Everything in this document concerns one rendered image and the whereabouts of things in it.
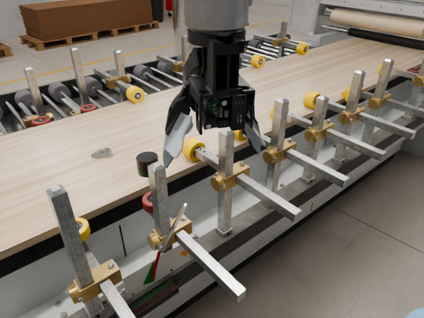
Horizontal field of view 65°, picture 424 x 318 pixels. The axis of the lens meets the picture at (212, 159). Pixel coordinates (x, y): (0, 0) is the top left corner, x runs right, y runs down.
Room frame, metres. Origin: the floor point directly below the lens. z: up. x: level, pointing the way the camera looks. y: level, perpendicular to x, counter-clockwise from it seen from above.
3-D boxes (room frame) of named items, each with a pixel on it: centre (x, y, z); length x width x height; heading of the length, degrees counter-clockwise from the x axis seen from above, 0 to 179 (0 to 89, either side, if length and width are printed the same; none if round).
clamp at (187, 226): (0.75, 0.13, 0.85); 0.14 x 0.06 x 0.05; 130
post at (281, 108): (1.05, -0.24, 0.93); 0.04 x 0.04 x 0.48; 40
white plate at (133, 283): (0.69, 0.16, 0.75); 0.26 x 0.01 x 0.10; 130
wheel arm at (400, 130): (1.38, -0.66, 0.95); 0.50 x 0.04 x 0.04; 40
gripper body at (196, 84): (0.42, -0.01, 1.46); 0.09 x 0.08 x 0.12; 15
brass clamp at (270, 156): (1.07, -0.25, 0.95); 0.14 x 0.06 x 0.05; 130
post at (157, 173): (0.73, 0.15, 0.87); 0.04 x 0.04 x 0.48; 40
